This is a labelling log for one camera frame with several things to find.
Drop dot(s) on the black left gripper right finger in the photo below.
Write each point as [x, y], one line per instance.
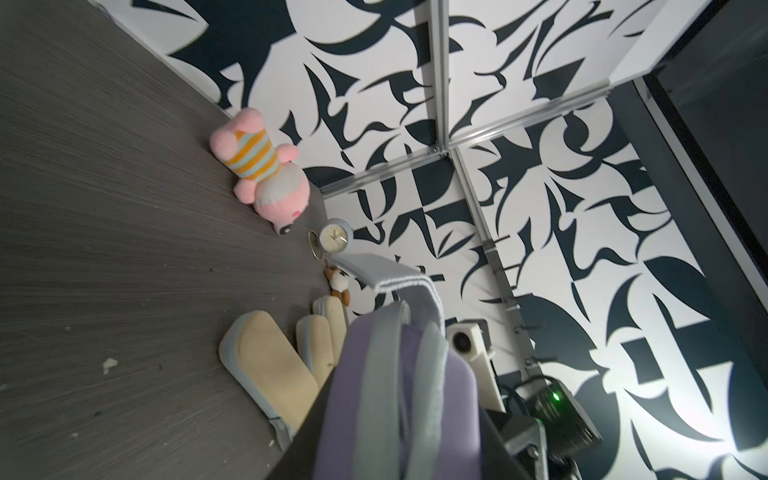
[496, 462]

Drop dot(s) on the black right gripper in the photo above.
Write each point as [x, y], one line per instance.
[547, 428]

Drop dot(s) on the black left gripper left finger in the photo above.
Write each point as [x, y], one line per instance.
[297, 463]

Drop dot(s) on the brown white plush toy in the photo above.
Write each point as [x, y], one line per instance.
[339, 284]

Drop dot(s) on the blue alarm clock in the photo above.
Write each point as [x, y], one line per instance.
[333, 238]

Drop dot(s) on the pink plush toy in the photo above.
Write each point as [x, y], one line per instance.
[268, 178]

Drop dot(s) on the wall hook rack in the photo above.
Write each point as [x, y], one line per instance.
[524, 351]

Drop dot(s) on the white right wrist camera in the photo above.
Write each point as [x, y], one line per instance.
[467, 341]

